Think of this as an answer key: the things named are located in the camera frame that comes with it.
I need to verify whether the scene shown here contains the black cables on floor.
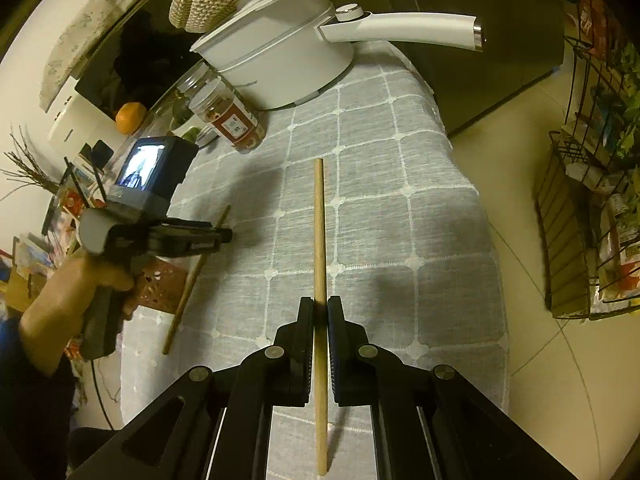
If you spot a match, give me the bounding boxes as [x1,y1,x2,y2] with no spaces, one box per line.
[74,358,124,430]

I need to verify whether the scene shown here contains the left camera box with screen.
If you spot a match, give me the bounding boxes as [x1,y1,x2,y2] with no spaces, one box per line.
[107,136,198,218]

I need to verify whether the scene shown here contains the wooden chopstick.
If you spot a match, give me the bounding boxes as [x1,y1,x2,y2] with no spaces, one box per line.
[160,202,234,357]
[314,158,329,476]

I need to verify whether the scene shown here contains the short red spice jar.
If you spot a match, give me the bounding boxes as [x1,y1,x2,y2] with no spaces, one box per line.
[189,77,266,152]

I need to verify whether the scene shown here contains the black wire rack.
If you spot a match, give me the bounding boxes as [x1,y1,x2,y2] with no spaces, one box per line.
[534,0,639,321]

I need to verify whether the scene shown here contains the floral white cloth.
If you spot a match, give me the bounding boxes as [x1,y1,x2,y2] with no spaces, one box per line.
[39,0,140,112]

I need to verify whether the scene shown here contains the blue sleeved left forearm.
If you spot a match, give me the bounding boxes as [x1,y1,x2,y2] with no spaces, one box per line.
[1,318,75,479]

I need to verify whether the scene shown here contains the person's left hand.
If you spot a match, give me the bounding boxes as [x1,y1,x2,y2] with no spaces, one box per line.
[18,250,134,377]

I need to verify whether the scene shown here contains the large orange on jar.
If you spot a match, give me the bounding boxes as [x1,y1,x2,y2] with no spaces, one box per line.
[115,102,146,136]

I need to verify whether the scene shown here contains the white electric pot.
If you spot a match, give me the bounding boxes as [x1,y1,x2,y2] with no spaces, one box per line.
[191,0,484,110]

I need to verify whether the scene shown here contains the grey checked tablecloth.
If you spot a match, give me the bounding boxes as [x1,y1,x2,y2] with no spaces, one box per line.
[119,39,511,480]

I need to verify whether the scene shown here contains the pink perforated utensil holder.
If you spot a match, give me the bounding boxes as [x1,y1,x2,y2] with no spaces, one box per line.
[128,257,188,314]

